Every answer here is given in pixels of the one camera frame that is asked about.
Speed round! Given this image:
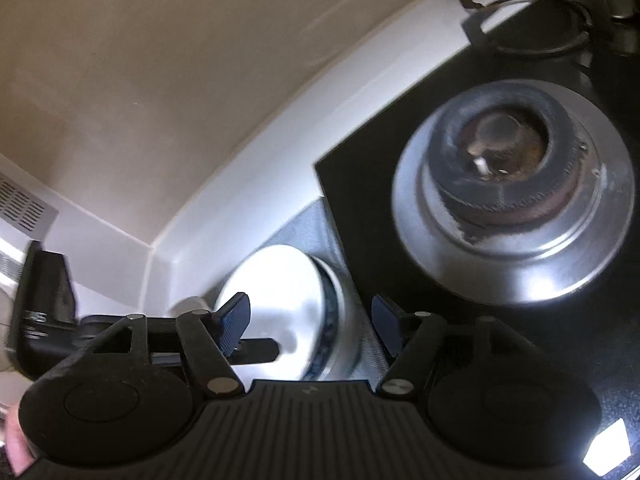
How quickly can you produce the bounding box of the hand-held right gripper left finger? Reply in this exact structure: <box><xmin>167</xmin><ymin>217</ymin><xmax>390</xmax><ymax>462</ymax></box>
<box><xmin>55</xmin><ymin>292</ymin><xmax>251</xmax><ymax>397</ymax></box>

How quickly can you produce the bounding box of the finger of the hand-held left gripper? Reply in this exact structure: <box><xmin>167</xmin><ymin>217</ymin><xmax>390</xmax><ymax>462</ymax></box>
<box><xmin>80</xmin><ymin>314</ymin><xmax>280</xmax><ymax>365</ymax></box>

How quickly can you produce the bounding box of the black glass gas stove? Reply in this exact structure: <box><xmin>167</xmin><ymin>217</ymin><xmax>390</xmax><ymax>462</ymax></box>
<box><xmin>314</xmin><ymin>0</ymin><xmax>640</xmax><ymax>480</ymax></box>

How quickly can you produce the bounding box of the round metal stove burner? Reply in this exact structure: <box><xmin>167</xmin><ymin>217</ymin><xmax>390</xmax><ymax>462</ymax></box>
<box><xmin>392</xmin><ymin>80</ymin><xmax>636</xmax><ymax>307</ymax></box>

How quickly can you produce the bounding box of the person's left hand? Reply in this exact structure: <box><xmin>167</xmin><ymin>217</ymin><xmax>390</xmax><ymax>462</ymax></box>
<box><xmin>4</xmin><ymin>407</ymin><xmax>36</xmax><ymax>477</ymax></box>

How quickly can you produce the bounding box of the grey drying mat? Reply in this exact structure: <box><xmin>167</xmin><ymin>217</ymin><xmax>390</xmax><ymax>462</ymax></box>
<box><xmin>289</xmin><ymin>199</ymin><xmax>397</xmax><ymax>382</ymax></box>

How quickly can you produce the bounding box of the black pan support ring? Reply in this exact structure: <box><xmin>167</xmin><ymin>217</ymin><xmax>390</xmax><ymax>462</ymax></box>
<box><xmin>447</xmin><ymin>0</ymin><xmax>594</xmax><ymax>69</ymax></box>

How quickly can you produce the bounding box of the wide grey vent grille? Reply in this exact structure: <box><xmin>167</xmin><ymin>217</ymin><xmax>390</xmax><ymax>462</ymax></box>
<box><xmin>0</xmin><ymin>249</ymin><xmax>25</xmax><ymax>281</ymax></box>

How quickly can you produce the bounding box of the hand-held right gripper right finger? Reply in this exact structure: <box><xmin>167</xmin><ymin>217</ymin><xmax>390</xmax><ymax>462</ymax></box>
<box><xmin>371</xmin><ymin>294</ymin><xmax>557</xmax><ymax>399</ymax></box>

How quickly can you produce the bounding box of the white bowl with blue pattern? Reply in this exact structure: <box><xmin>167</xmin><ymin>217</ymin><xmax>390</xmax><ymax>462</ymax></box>
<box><xmin>214</xmin><ymin>244</ymin><xmax>327</xmax><ymax>381</ymax></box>

